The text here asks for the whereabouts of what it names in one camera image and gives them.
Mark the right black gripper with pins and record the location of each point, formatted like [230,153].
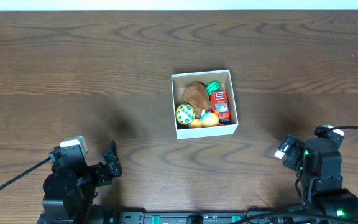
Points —
[291,154]

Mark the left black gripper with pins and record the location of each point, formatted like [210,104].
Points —
[105,170]

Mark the red toy fire truck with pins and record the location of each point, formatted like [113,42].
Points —
[220,105]

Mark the orange and blue duck toy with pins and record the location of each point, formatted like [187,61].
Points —
[207,119]

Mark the yellow ball with blue letters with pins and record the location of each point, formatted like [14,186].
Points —
[185,113]

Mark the green round toy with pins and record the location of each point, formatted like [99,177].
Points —
[213,86]

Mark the brown plush toy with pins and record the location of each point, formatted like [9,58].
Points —
[197,96]

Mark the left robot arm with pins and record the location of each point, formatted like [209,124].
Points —
[71,188]

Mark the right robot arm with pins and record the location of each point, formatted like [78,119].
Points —
[317,163]

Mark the white cardboard box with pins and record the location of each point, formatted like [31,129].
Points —
[181,81]

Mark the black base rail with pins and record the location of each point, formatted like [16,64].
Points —
[194,217]

